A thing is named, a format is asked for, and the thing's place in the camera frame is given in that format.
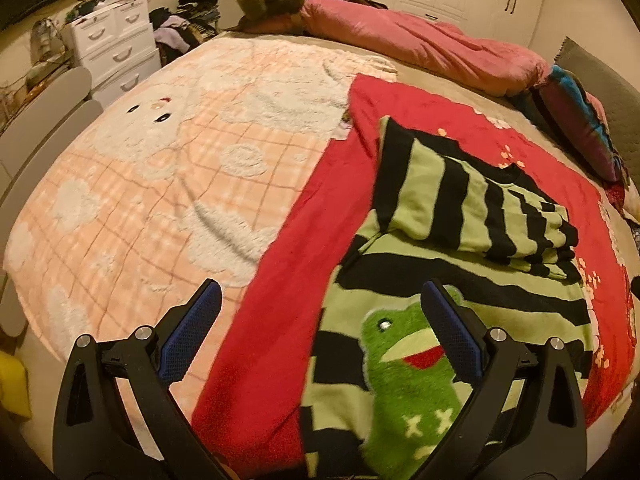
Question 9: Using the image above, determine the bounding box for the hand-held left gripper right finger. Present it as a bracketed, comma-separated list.
[421, 279, 588, 480]

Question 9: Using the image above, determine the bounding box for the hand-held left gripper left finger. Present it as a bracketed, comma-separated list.
[52, 279, 223, 480]

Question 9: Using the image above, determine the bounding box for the green black striped frog sweater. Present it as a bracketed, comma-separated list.
[300, 116, 608, 480]

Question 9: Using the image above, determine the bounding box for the pile of clothes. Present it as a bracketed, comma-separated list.
[149, 0, 223, 63]

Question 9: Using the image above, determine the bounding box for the red floral blanket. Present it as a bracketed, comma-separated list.
[191, 74, 638, 478]

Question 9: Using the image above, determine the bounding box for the peach plaid fleece blanket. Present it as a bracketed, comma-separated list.
[2, 35, 398, 411]

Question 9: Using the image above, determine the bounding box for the yellow cloth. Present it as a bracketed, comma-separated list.
[0, 350, 32, 418]

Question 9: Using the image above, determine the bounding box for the beige bed sheet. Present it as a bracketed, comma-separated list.
[220, 30, 640, 211]

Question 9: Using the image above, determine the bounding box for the multicolour striped pillow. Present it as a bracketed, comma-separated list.
[530, 65, 626, 183]

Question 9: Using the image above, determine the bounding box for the grey chair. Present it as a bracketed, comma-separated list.
[0, 66, 103, 338]

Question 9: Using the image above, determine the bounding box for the grey quilted headboard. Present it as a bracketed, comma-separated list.
[552, 36, 640, 196]

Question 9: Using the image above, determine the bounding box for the pink quilt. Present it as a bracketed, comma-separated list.
[300, 0, 553, 98]

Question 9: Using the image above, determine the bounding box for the white drawer cabinet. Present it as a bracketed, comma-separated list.
[67, 0, 162, 108]

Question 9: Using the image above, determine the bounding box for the brown fur-trimmed coat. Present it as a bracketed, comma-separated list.
[235, 0, 388, 36]

